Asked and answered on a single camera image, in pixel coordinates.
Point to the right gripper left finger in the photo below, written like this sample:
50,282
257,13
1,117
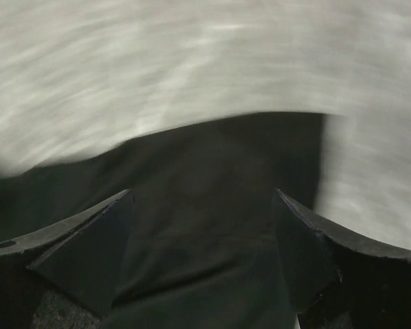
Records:
65,275

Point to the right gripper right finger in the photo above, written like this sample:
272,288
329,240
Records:
337,278

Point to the black t shirt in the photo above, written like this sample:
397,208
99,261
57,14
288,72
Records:
202,249

